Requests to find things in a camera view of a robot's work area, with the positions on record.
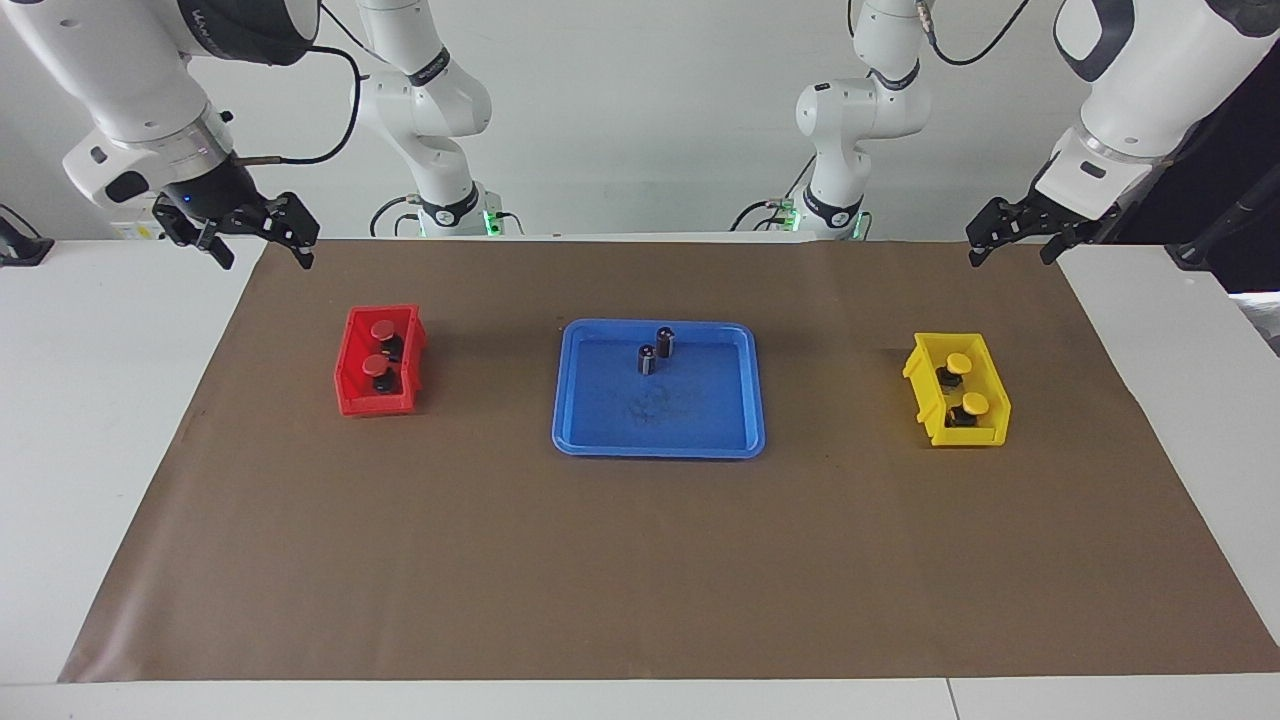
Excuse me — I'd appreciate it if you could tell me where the blue plastic tray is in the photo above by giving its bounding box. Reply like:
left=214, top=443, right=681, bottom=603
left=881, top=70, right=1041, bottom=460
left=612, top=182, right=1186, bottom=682
left=552, top=319, right=767, bottom=460

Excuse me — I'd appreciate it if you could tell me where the black base cable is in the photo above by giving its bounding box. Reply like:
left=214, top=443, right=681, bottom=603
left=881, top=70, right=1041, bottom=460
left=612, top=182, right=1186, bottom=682
left=369, top=195, right=423, bottom=238
left=730, top=158, right=816, bottom=233

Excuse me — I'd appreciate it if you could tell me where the yellow plastic bin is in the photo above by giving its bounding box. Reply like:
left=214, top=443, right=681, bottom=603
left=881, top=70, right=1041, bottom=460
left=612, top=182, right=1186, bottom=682
left=902, top=332, right=1012, bottom=448

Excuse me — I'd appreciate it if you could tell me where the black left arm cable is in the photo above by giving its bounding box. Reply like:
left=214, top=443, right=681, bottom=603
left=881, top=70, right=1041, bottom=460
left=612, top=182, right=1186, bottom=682
left=915, top=0, right=1033, bottom=68

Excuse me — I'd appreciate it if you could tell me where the black stand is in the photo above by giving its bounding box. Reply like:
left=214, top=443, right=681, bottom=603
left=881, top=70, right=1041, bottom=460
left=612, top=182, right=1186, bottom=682
left=1165, top=195, right=1280, bottom=273

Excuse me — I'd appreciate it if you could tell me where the black panel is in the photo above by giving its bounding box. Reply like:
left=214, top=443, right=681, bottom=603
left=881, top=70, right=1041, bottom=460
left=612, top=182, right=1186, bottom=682
left=1110, top=45, right=1280, bottom=293

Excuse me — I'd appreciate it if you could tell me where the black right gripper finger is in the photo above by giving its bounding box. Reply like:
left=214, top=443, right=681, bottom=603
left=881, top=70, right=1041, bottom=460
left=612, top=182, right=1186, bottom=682
left=238, top=192, right=321, bottom=271
left=153, top=198, right=237, bottom=271

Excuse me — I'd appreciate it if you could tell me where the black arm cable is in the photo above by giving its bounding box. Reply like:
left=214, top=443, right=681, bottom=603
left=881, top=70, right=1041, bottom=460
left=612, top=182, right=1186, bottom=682
left=915, top=0, right=1033, bottom=68
left=235, top=45, right=363, bottom=166

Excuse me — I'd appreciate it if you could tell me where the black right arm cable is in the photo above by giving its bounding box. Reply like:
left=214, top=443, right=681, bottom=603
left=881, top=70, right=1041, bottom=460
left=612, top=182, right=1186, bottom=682
left=235, top=45, right=363, bottom=166

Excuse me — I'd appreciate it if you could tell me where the black clamp device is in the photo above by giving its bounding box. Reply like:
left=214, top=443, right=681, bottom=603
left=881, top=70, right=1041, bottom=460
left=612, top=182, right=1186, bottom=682
left=0, top=205, right=56, bottom=268

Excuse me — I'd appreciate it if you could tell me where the red plastic bin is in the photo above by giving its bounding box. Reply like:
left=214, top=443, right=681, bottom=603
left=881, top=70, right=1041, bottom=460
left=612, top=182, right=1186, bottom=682
left=333, top=304, right=429, bottom=418

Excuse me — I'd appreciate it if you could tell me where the brown paper mat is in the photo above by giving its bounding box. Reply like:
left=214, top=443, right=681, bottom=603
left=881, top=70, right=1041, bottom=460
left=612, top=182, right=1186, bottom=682
left=58, top=238, right=1280, bottom=683

